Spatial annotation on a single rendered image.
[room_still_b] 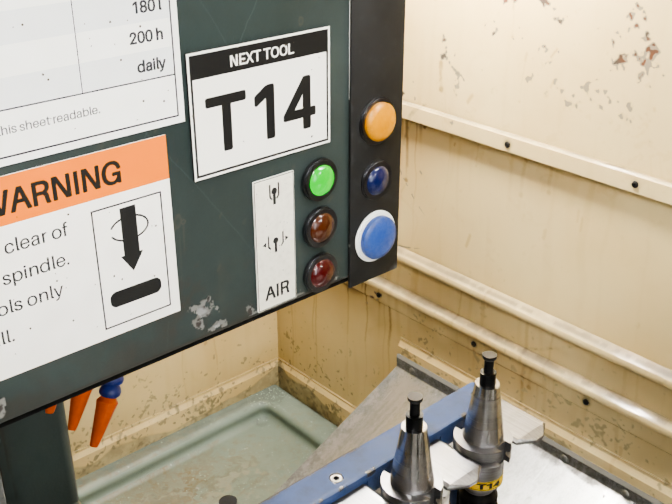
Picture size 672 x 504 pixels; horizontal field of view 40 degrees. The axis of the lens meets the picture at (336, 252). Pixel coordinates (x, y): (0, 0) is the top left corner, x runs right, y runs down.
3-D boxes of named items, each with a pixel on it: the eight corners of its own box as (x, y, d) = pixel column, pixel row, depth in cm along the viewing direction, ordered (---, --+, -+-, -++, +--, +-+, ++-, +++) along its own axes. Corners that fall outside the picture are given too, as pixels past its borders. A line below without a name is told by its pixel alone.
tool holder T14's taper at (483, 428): (478, 417, 102) (482, 366, 99) (512, 434, 99) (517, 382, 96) (453, 435, 99) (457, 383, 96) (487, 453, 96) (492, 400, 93)
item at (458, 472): (489, 475, 96) (490, 469, 96) (455, 498, 93) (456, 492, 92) (440, 443, 101) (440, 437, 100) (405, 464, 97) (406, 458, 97)
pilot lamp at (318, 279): (337, 284, 60) (337, 254, 59) (311, 295, 59) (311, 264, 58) (331, 281, 61) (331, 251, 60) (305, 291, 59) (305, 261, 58)
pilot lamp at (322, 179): (337, 193, 57) (337, 160, 56) (310, 202, 56) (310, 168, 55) (331, 190, 58) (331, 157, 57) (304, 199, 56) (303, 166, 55)
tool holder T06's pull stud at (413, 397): (413, 418, 91) (414, 388, 89) (426, 425, 90) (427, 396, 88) (401, 426, 90) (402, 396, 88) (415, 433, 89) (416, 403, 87)
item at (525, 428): (553, 431, 103) (554, 426, 102) (524, 452, 99) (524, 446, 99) (504, 404, 107) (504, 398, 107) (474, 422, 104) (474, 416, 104)
